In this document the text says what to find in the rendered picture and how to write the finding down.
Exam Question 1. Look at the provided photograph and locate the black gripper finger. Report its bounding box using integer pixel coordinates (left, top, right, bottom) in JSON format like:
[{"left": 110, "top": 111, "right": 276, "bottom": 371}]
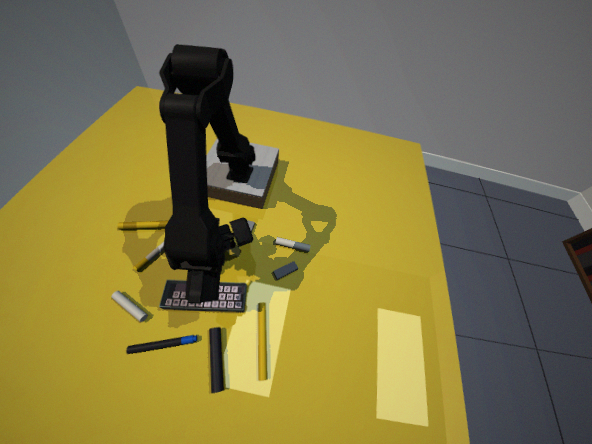
[{"left": 219, "top": 224, "right": 235, "bottom": 251}]

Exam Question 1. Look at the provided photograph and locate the yellow cylinder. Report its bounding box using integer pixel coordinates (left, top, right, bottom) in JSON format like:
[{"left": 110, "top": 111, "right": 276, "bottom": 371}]
[{"left": 258, "top": 302, "right": 267, "bottom": 381}]

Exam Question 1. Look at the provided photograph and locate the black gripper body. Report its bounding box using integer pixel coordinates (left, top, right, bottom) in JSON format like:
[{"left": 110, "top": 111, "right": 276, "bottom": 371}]
[{"left": 163, "top": 217, "right": 253, "bottom": 270}]

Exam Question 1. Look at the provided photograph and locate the black pen with blue cap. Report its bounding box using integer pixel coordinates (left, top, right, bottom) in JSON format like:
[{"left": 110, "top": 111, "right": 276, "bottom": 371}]
[{"left": 126, "top": 334, "right": 197, "bottom": 354}]

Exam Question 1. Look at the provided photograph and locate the black cylinder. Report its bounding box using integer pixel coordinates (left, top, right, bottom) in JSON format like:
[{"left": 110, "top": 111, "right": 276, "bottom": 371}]
[{"left": 209, "top": 327, "right": 224, "bottom": 394}]

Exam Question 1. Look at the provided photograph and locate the dark keyboard with keys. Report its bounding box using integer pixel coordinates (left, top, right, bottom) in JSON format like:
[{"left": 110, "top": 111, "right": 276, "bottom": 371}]
[{"left": 159, "top": 279, "right": 247, "bottom": 313}]

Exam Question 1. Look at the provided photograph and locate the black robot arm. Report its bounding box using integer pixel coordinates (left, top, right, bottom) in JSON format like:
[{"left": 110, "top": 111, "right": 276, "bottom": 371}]
[{"left": 159, "top": 44, "right": 255, "bottom": 304}]

